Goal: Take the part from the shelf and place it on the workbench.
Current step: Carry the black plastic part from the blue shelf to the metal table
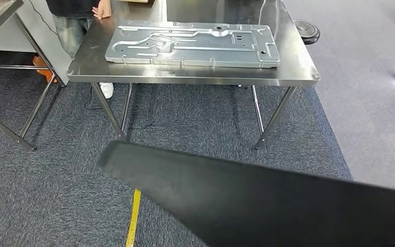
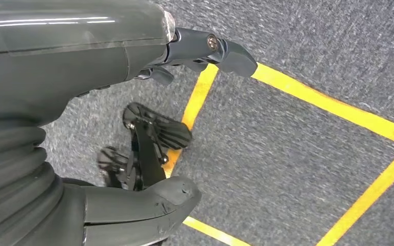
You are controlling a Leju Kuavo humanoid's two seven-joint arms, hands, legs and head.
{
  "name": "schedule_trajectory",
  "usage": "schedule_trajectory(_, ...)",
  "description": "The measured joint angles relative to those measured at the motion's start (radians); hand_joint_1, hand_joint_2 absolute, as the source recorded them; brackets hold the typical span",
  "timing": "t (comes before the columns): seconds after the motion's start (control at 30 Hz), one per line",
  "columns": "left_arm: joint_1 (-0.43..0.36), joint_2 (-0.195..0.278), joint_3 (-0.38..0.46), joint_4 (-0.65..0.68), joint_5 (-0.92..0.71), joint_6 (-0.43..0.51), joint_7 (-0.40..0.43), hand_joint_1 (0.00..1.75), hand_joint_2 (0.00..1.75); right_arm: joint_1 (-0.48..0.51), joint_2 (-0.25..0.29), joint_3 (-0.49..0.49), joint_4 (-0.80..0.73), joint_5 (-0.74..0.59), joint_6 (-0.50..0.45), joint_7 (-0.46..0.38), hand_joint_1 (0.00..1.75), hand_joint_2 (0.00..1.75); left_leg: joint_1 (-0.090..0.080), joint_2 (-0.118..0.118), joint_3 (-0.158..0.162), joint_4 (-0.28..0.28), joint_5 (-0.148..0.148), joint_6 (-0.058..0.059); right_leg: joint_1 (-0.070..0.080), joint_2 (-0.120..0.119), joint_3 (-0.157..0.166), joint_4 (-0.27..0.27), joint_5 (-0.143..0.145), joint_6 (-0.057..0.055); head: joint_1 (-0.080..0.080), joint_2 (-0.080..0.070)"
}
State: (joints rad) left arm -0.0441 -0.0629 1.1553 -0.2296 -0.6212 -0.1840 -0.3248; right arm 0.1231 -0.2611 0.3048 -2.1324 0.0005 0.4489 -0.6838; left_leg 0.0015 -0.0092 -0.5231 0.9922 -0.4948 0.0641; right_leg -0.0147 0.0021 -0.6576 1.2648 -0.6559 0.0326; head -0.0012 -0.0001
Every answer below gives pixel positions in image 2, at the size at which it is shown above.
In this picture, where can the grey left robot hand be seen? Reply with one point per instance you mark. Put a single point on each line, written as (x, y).
(64, 61)

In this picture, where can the robot black lower leg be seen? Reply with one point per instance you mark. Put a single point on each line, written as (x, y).
(147, 159)

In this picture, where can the robot black foot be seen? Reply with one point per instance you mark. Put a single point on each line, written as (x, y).
(173, 135)

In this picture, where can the yellow floor tape square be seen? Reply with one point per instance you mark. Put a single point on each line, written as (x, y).
(319, 99)

